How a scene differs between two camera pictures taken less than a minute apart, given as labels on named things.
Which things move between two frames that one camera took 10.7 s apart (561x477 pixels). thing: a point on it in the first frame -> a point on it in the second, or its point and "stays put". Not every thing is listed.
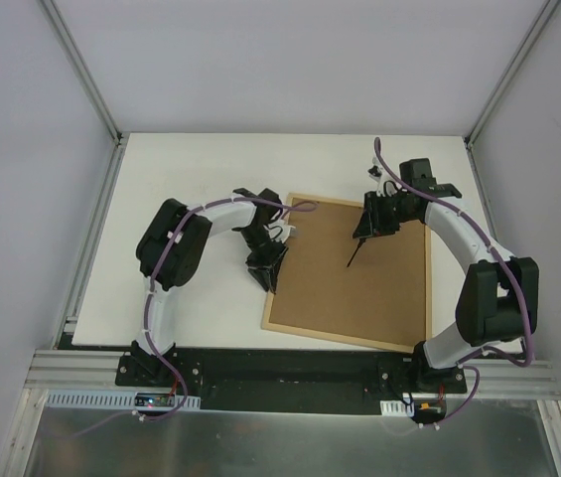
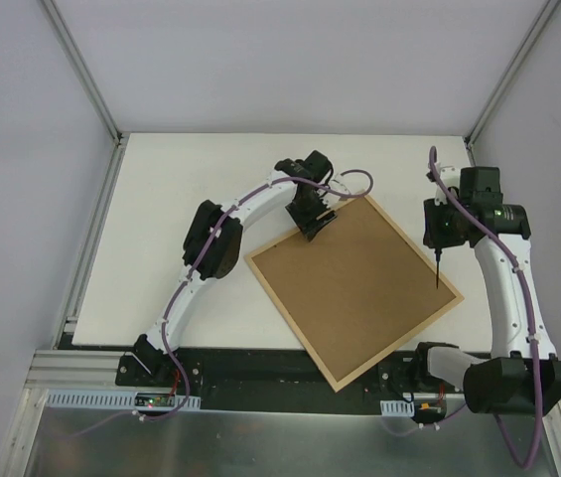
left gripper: (266, 255) -> (311, 219)
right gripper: (372, 215) -> (439, 243)
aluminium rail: (73, 370) stays put
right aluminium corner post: (539, 22) stays put
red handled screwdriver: (360, 241) -> (437, 251)
